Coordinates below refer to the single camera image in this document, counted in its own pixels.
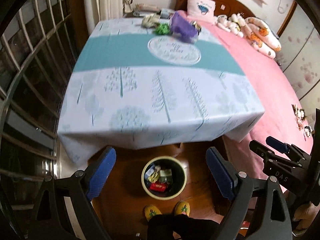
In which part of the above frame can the green paper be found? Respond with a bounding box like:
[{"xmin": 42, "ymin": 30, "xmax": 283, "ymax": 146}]
[{"xmin": 153, "ymin": 23, "xmax": 172, "ymax": 35}]

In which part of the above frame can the tree-print tablecloth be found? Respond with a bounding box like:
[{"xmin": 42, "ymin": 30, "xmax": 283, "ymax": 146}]
[{"xmin": 57, "ymin": 18, "xmax": 265, "ymax": 165}]

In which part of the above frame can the patterned wrapper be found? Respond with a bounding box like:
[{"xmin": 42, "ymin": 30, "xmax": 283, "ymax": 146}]
[{"xmin": 191, "ymin": 21, "xmax": 202, "ymax": 34}]

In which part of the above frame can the stack of books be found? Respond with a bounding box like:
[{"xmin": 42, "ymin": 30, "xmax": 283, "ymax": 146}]
[{"xmin": 133, "ymin": 3, "xmax": 161, "ymax": 17}]

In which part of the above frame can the cream floral curtain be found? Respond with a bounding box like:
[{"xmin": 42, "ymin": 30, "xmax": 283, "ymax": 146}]
[{"xmin": 84, "ymin": 0, "xmax": 124, "ymax": 34}]

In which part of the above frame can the cream paper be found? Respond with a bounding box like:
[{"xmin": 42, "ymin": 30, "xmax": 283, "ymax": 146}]
[{"xmin": 141, "ymin": 14, "xmax": 160, "ymax": 29}]

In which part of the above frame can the pink embroidered pillow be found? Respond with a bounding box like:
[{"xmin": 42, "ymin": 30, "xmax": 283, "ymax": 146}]
[{"xmin": 187, "ymin": 0, "xmax": 216, "ymax": 19}]

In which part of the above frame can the pink bed blanket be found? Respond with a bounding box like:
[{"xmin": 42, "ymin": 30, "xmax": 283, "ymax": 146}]
[{"xmin": 173, "ymin": 21, "xmax": 313, "ymax": 179}]

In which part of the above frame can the white plush toy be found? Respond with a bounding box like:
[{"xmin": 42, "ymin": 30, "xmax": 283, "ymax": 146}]
[{"xmin": 216, "ymin": 14, "xmax": 246, "ymax": 38}]

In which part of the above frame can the wooden headboard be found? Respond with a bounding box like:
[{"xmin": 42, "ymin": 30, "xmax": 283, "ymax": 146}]
[{"xmin": 174, "ymin": 0, "xmax": 298, "ymax": 37}]

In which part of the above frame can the purple plastic bag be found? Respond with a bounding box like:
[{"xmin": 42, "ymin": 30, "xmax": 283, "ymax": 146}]
[{"xmin": 170, "ymin": 12, "xmax": 199, "ymax": 43}]

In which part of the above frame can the round trash bin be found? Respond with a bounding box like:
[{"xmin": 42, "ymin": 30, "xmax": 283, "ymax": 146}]
[{"xmin": 141, "ymin": 155, "xmax": 187, "ymax": 200}]

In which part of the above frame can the right yellow slipper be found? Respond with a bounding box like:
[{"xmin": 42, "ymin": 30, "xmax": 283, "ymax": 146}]
[{"xmin": 174, "ymin": 201, "xmax": 190, "ymax": 216}]

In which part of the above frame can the small light-blue box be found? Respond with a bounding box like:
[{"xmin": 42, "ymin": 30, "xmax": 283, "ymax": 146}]
[{"xmin": 160, "ymin": 8, "xmax": 175, "ymax": 19}]

